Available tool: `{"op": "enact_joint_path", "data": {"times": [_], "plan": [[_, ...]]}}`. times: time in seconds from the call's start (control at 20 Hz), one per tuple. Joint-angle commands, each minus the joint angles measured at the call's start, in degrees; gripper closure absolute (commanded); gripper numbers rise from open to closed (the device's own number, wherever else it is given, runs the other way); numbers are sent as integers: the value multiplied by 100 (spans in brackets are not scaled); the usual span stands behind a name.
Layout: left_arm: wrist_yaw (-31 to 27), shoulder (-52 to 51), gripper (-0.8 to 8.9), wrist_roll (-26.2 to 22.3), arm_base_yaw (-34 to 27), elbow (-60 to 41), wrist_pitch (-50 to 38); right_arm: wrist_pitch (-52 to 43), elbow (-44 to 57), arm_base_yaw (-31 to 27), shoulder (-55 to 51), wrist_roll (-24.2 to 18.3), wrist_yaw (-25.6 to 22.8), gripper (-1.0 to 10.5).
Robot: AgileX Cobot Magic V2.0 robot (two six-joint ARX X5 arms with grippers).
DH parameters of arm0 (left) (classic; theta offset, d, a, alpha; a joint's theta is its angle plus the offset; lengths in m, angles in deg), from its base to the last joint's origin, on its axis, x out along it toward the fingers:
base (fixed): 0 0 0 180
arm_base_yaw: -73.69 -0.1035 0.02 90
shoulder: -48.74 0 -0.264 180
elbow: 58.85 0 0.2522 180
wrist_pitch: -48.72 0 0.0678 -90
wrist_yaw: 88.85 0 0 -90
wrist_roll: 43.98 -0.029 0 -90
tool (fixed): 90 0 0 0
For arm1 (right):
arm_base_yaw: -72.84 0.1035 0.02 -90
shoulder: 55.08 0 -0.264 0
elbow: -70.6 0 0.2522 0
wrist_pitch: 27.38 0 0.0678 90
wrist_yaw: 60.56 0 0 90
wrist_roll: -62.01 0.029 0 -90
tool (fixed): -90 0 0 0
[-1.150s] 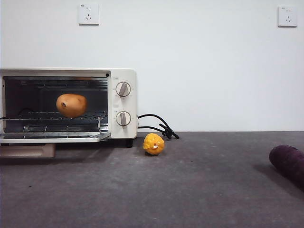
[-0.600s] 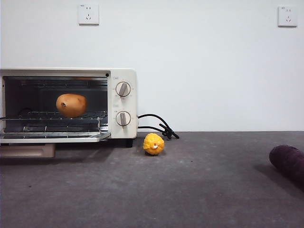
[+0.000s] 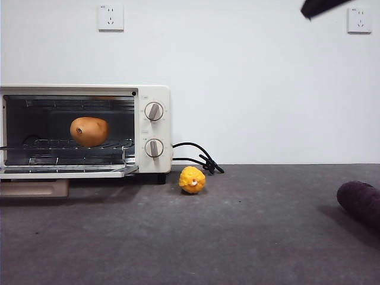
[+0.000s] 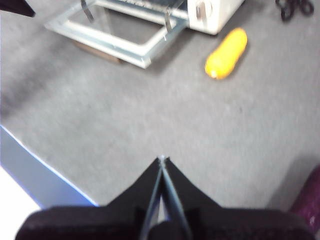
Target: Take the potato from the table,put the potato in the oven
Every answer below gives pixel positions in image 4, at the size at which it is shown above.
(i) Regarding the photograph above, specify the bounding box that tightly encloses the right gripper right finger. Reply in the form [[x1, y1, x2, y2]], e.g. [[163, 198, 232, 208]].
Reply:
[[163, 157, 316, 240]]

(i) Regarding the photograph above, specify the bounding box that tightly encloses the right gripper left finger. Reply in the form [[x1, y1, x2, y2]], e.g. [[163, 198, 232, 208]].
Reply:
[[14, 156, 163, 240]]

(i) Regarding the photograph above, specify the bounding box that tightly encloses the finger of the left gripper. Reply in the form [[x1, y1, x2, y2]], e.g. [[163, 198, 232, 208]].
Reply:
[[0, 0, 36, 18]]

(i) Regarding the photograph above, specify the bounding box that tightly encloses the glass oven door with handle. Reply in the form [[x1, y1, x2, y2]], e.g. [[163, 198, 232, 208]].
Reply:
[[44, 0, 190, 70]]

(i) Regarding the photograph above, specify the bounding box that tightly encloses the purple sweet potato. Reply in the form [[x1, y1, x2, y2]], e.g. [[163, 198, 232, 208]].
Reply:
[[290, 166, 320, 226]]

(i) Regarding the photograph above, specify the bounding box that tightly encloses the beige oven knob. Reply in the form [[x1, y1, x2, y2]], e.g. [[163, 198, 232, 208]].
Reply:
[[195, 0, 214, 21]]

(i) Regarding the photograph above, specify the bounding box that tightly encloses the yellow corn cob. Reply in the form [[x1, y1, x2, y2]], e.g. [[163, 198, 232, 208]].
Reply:
[[204, 27, 248, 80]]

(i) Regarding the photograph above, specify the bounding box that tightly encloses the black power cable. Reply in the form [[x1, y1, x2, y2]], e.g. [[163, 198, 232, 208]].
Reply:
[[274, 0, 315, 22]]

